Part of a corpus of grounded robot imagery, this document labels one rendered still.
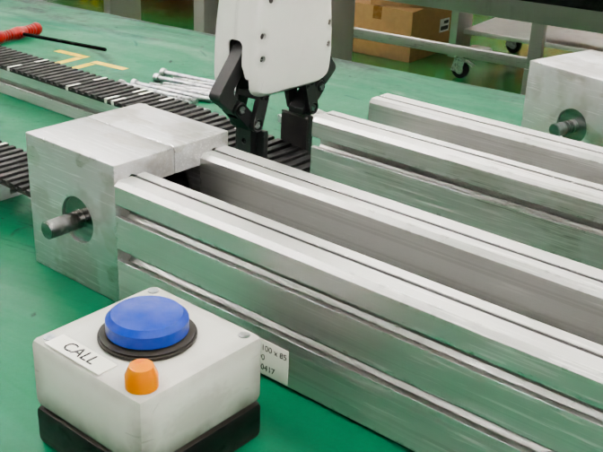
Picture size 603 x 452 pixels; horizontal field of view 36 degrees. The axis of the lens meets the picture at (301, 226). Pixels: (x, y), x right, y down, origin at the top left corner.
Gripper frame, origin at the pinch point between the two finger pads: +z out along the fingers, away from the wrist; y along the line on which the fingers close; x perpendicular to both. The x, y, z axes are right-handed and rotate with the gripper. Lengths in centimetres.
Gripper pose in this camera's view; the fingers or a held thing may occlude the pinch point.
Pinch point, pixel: (274, 143)
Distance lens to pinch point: 81.2
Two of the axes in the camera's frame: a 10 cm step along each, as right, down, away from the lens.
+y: -6.4, 2.9, -7.1
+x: 7.7, 2.9, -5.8
